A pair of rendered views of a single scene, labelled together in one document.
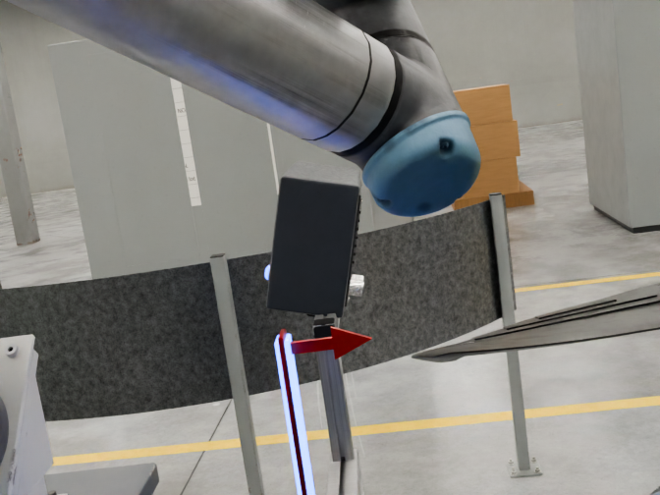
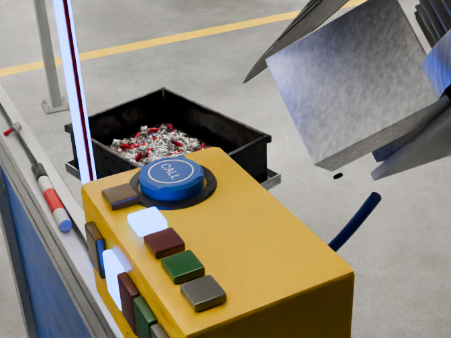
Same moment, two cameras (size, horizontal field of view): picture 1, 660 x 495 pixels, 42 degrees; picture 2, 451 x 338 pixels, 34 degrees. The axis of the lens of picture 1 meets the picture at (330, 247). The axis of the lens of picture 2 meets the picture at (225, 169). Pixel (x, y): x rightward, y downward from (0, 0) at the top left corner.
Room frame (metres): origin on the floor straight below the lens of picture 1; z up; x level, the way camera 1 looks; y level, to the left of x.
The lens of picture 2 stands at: (-0.02, 0.24, 1.31)
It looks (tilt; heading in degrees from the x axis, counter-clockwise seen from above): 31 degrees down; 330
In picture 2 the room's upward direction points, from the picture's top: 2 degrees counter-clockwise
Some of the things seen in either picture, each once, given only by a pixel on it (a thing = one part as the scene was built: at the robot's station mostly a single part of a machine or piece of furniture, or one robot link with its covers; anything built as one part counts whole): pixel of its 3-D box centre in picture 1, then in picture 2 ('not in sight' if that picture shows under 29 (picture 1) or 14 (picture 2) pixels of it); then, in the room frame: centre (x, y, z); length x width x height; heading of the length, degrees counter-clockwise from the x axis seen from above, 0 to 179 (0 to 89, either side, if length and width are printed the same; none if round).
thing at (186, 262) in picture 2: not in sight; (182, 266); (0.26, 0.10, 1.08); 0.02 x 0.02 x 0.01; 87
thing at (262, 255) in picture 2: not in sight; (208, 290); (0.29, 0.07, 1.02); 0.16 x 0.10 x 0.11; 177
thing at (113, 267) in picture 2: not in sight; (115, 279); (0.31, 0.12, 1.04); 0.02 x 0.01 x 0.03; 177
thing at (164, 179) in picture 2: not in sight; (172, 180); (0.34, 0.07, 1.08); 0.04 x 0.04 x 0.02
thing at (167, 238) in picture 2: not in sight; (164, 243); (0.28, 0.10, 1.08); 0.02 x 0.02 x 0.01; 87
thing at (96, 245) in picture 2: not in sight; (96, 250); (0.34, 0.12, 1.04); 0.02 x 0.01 x 0.03; 177
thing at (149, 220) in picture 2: not in sight; (147, 221); (0.31, 0.10, 1.08); 0.02 x 0.02 x 0.01; 87
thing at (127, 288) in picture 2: not in sight; (131, 303); (0.28, 0.13, 1.04); 0.02 x 0.01 x 0.03; 177
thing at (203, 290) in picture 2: not in sight; (203, 292); (0.23, 0.11, 1.08); 0.02 x 0.02 x 0.01; 87
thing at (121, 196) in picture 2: not in sight; (120, 196); (0.34, 0.10, 1.08); 0.02 x 0.02 x 0.01; 87
